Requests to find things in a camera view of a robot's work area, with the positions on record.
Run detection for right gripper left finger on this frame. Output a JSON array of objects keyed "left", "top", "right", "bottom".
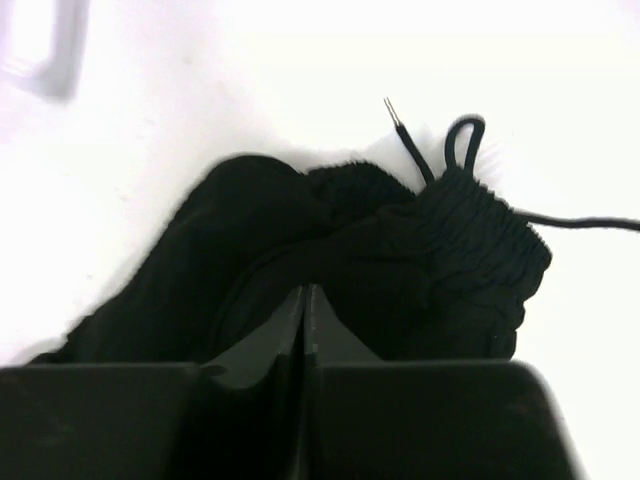
[{"left": 201, "top": 287, "right": 306, "bottom": 393}]

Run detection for black trousers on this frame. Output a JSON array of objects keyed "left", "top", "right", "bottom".
[{"left": 35, "top": 115, "right": 639, "bottom": 365}]

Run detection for white clothes rack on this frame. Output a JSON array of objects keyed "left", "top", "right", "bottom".
[{"left": 1, "top": 0, "right": 90, "bottom": 102}]

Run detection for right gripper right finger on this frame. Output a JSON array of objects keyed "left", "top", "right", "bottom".
[{"left": 304, "top": 285, "right": 383, "bottom": 368}]

